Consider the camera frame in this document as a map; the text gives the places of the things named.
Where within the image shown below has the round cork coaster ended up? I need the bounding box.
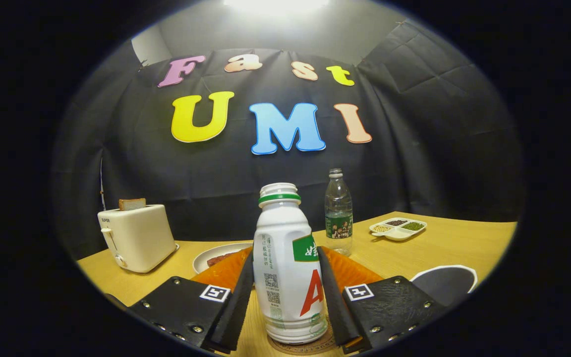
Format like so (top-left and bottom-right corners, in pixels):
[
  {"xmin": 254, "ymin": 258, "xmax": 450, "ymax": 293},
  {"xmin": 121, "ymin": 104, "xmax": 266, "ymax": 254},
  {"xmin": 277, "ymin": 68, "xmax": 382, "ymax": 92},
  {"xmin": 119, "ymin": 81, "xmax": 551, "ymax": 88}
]
[{"xmin": 267, "ymin": 322, "xmax": 338, "ymax": 356}]

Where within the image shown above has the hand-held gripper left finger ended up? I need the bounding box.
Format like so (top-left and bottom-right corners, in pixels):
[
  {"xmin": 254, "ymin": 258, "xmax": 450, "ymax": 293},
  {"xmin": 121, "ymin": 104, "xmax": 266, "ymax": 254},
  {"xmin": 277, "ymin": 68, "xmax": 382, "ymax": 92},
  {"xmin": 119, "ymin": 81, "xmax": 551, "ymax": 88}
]
[{"xmin": 129, "ymin": 247, "xmax": 255, "ymax": 354}]

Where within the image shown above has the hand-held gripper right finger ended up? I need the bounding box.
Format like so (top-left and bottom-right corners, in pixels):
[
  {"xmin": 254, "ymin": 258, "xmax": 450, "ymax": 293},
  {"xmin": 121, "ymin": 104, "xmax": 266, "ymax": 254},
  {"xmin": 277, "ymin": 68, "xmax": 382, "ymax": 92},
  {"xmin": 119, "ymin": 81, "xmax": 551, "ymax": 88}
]
[{"xmin": 318, "ymin": 246, "xmax": 447, "ymax": 354}]

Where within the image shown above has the white juice bottle green label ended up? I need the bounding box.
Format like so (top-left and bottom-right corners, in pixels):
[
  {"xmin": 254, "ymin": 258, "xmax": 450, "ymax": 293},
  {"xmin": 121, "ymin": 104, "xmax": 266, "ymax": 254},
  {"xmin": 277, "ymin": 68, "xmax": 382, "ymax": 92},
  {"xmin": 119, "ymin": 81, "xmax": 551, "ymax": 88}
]
[{"xmin": 253, "ymin": 182, "xmax": 329, "ymax": 345}]

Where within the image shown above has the round white plate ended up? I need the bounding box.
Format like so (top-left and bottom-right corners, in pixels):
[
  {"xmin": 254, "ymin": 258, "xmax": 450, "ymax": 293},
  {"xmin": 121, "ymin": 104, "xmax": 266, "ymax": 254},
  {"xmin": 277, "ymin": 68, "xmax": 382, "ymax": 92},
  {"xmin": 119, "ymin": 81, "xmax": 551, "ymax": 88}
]
[{"xmin": 193, "ymin": 242, "xmax": 254, "ymax": 275}]

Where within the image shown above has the clear plastic water bottle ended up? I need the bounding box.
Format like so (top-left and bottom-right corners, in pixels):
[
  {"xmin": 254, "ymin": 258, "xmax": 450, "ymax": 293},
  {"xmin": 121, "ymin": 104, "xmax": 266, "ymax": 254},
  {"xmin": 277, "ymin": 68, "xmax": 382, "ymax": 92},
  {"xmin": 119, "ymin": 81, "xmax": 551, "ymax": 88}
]
[{"xmin": 325, "ymin": 169, "xmax": 353, "ymax": 256}]

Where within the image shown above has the black backdrop cloth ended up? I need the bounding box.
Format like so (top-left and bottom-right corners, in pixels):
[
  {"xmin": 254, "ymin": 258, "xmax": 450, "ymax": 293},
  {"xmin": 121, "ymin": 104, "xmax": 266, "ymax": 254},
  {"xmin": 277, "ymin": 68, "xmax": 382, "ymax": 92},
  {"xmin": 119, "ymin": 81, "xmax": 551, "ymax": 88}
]
[{"xmin": 50, "ymin": 20, "xmax": 524, "ymax": 261}]

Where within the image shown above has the wooden table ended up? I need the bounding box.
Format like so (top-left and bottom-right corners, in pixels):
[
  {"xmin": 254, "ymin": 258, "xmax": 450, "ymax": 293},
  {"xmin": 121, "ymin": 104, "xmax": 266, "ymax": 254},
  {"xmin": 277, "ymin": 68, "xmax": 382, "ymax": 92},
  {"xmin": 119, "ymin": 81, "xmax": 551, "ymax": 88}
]
[{"xmin": 76, "ymin": 212, "xmax": 518, "ymax": 357}]

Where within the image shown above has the white divided dish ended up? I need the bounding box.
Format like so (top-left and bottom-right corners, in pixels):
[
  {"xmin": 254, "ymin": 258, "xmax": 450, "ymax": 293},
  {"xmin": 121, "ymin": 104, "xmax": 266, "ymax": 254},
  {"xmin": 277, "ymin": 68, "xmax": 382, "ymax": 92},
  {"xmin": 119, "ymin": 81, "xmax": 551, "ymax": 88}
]
[{"xmin": 369, "ymin": 218, "xmax": 427, "ymax": 242}]

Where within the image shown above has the cream white toaster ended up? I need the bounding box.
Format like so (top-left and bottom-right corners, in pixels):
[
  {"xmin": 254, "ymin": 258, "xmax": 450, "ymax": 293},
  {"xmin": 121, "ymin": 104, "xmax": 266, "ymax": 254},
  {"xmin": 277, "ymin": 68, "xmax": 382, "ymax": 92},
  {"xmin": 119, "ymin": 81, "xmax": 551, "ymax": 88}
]
[{"xmin": 98, "ymin": 204, "xmax": 179, "ymax": 274}]

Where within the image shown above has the white cup wooden handle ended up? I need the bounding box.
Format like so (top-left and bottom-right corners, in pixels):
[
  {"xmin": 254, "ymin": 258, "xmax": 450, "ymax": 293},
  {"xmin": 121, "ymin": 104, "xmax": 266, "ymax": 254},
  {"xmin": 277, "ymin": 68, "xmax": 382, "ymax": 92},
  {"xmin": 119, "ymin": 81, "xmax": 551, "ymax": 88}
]
[{"xmin": 410, "ymin": 265, "xmax": 478, "ymax": 307}]

